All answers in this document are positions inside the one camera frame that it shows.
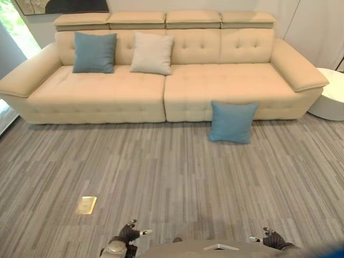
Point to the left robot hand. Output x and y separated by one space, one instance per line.
130 233

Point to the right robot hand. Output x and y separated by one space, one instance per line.
272 237

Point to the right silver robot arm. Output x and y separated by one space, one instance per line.
289 246

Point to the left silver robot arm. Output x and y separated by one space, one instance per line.
118 248

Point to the beige leather sofa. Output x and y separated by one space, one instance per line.
220 80

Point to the dark robot foot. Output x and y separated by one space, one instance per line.
177 239

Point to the brass floor socket plate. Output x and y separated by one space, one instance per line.
86 205

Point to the bright light blue cushion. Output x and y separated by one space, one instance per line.
231 122

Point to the round white side table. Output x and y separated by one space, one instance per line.
332 94

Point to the light grey cushion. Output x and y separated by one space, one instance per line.
151 53

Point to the dark teal blue cushion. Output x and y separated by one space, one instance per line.
94 52

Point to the white curtain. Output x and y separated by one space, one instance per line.
314 29

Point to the framed abstract wall painting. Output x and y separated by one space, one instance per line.
64 6

